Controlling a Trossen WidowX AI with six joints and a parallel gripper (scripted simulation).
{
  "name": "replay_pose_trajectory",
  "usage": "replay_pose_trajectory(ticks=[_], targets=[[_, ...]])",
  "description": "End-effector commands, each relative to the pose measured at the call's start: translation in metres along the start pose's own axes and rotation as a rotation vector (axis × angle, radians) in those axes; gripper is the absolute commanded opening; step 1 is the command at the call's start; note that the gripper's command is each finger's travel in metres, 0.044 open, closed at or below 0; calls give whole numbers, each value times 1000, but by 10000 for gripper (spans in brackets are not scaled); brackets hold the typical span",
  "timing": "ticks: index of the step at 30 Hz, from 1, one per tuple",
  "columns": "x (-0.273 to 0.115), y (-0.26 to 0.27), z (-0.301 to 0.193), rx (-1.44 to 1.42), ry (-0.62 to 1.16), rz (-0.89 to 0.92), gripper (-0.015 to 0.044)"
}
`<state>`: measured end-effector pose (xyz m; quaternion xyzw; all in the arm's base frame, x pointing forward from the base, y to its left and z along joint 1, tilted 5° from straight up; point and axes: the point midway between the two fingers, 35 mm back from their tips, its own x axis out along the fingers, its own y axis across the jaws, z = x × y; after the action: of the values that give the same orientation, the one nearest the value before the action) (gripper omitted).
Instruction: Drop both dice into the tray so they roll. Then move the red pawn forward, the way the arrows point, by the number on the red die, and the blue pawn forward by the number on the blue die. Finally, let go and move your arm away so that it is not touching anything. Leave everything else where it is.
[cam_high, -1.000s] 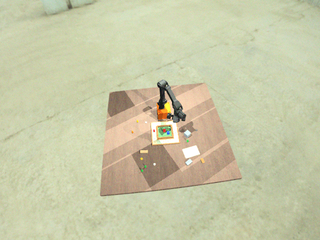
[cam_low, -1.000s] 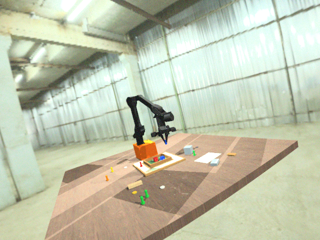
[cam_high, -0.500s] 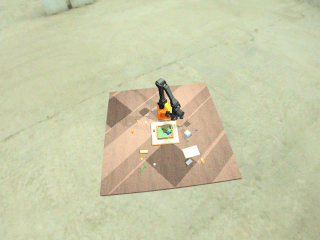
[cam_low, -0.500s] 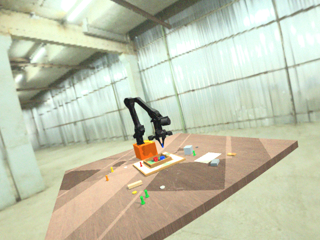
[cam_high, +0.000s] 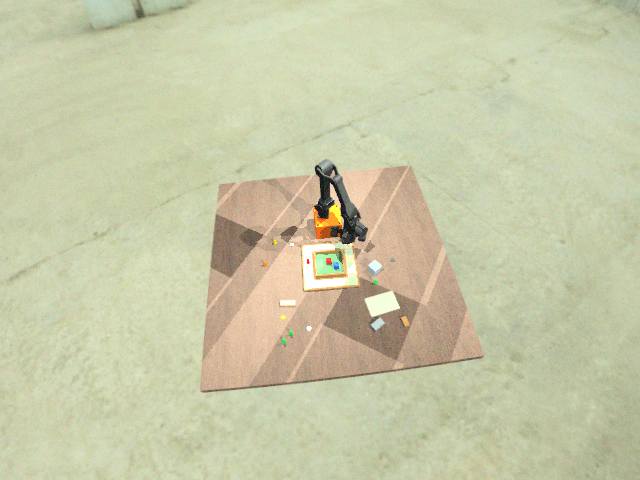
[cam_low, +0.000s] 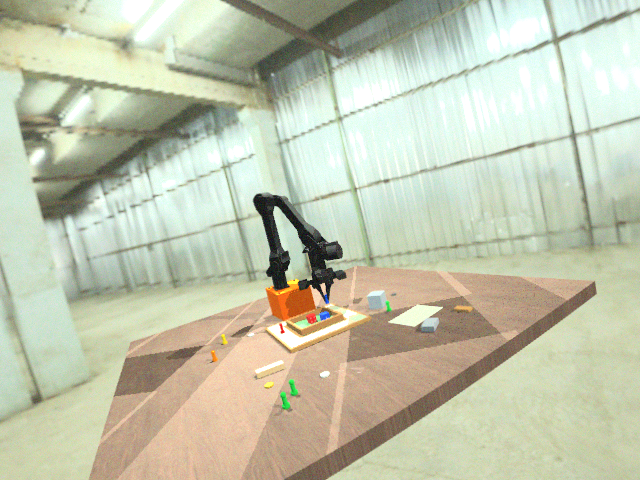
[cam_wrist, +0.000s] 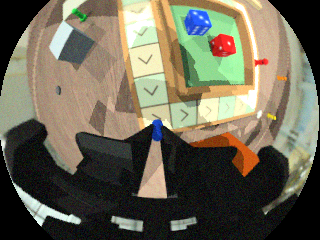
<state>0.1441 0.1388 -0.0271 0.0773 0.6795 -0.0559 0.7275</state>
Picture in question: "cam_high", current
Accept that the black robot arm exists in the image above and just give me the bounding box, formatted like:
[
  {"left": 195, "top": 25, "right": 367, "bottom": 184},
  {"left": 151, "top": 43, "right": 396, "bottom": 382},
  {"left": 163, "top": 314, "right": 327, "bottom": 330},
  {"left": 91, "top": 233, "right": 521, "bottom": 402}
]
[{"left": 314, "top": 159, "right": 368, "bottom": 244}]

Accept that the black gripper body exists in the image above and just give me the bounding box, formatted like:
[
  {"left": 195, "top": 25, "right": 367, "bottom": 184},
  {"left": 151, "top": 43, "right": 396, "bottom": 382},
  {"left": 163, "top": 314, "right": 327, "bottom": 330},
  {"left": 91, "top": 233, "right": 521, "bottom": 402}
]
[{"left": 330, "top": 225, "right": 367, "bottom": 242}]

